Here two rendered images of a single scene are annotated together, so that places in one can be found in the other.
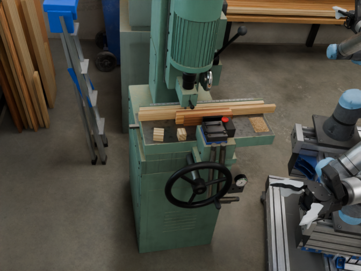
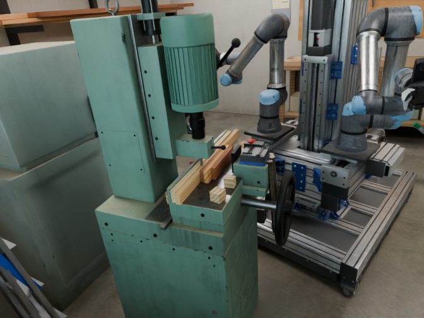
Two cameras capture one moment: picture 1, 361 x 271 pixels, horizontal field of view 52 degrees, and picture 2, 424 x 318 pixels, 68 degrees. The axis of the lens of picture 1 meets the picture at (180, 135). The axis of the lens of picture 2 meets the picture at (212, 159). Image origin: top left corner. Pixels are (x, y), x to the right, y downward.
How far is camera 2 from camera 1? 1.09 m
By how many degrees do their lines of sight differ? 43
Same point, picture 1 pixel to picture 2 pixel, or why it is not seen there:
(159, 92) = (153, 177)
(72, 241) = not seen: outside the picture
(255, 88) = not seen: hidden behind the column
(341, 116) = (272, 111)
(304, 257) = (318, 232)
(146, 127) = (195, 202)
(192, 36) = (207, 63)
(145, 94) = (123, 202)
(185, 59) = (206, 94)
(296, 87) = not seen: hidden behind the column
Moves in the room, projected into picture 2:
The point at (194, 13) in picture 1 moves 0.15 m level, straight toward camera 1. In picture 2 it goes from (206, 34) to (246, 33)
